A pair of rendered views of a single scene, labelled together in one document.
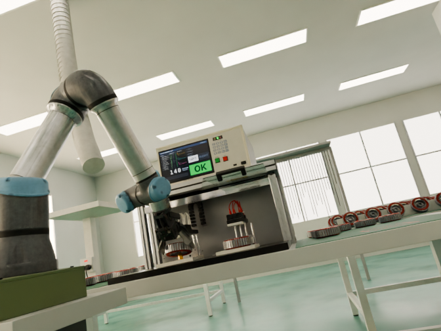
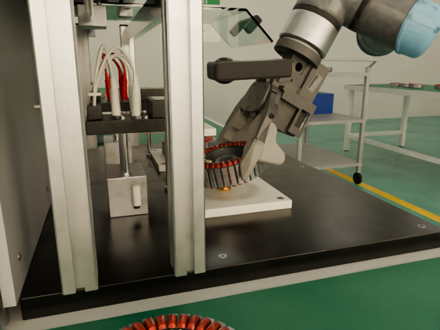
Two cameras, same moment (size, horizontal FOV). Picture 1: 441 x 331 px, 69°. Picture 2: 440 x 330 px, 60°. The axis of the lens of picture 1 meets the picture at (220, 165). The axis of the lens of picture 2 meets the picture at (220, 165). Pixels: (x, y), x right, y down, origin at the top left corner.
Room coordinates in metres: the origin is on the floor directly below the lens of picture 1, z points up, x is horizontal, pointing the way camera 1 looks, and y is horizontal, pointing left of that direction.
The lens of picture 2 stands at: (1.62, 0.72, 0.96)
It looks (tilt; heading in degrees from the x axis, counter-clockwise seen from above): 15 degrees down; 242
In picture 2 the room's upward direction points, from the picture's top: straight up
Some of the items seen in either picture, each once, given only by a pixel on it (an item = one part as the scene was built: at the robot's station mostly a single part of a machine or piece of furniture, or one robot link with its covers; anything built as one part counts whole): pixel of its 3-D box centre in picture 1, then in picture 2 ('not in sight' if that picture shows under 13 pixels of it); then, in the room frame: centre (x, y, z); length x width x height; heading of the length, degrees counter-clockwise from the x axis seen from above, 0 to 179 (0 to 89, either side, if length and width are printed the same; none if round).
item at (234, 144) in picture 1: (212, 165); not in sight; (1.65, 0.04, 1.22); 0.44 x 0.39 x 0.20; 79
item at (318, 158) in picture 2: not in sight; (306, 118); (-0.62, -1.88, 0.51); 1.01 x 0.60 x 1.01; 79
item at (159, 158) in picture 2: (238, 249); (188, 156); (1.31, 0.00, 0.78); 0.15 x 0.15 x 0.01; 79
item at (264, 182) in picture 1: (205, 196); (141, 23); (1.43, 0.10, 1.03); 0.62 x 0.01 x 0.03; 79
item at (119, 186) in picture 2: (191, 253); (126, 188); (1.50, 0.21, 0.80); 0.07 x 0.05 x 0.06; 79
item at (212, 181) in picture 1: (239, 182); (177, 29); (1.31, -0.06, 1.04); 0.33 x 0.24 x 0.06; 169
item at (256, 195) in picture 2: (181, 261); (224, 192); (1.36, 0.23, 0.78); 0.15 x 0.15 x 0.01; 79
